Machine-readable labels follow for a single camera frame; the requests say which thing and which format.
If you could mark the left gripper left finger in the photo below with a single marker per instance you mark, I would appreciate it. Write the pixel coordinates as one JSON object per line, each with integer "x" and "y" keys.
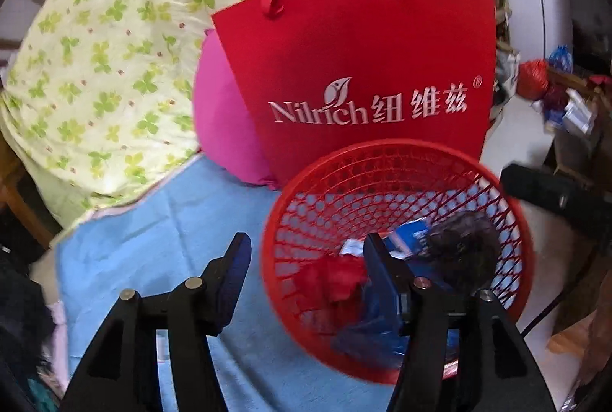
{"x": 119, "y": 370}

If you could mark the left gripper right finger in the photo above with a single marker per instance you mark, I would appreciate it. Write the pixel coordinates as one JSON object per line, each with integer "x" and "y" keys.
{"x": 464, "y": 353}

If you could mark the blue plastic bag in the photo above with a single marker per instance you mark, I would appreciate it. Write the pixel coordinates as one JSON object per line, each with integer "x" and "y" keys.
{"x": 372, "y": 340}

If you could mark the black plastic bag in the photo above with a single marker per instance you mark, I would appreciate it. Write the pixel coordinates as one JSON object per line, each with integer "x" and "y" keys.
{"x": 464, "y": 248}

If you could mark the red plastic bag strip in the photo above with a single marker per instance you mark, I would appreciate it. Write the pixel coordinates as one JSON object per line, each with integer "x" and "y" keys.
{"x": 331, "y": 287}

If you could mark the long white medicine box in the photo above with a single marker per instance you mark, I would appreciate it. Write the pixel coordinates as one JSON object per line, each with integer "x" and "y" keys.
{"x": 405, "y": 241}

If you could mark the black fuzzy garment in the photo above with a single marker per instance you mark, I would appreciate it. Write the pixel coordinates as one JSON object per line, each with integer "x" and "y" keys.
{"x": 26, "y": 322}

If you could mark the red plastic mesh basket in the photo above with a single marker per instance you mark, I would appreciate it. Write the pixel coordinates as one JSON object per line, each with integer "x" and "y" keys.
{"x": 376, "y": 187}

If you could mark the blue bed blanket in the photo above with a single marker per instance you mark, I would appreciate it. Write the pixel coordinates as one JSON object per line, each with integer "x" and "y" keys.
{"x": 170, "y": 236}

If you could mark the red Nilrich shopping bag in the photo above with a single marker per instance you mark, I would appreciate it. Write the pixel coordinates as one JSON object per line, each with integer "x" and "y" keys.
{"x": 321, "y": 75}

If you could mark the pink pillow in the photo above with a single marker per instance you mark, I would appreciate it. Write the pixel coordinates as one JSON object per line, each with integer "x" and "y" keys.
{"x": 224, "y": 128}

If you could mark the green clover patterned quilt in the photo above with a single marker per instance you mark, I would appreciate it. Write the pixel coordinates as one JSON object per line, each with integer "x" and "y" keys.
{"x": 98, "y": 104}

